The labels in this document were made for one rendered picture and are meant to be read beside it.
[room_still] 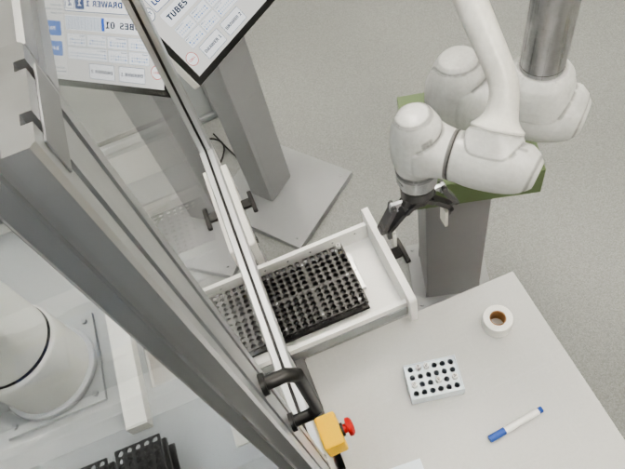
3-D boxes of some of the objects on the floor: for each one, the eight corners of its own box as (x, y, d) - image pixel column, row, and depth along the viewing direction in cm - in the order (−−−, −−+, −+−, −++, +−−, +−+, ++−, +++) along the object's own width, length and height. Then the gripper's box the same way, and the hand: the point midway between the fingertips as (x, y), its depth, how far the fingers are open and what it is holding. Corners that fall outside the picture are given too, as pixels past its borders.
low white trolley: (489, 368, 216) (512, 270, 152) (591, 548, 182) (677, 518, 118) (342, 432, 213) (303, 358, 149) (418, 626, 179) (411, 638, 115)
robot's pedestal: (478, 237, 245) (493, 108, 181) (494, 302, 229) (517, 186, 165) (405, 247, 248) (395, 124, 185) (416, 313, 232) (409, 202, 168)
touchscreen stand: (352, 175, 273) (315, -21, 187) (301, 251, 256) (235, 74, 170) (265, 141, 293) (195, -48, 207) (212, 210, 276) (113, 34, 191)
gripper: (460, 147, 132) (457, 202, 149) (357, 190, 130) (366, 240, 148) (477, 171, 127) (472, 225, 145) (371, 215, 126) (378, 263, 144)
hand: (418, 230), depth 146 cm, fingers open, 13 cm apart
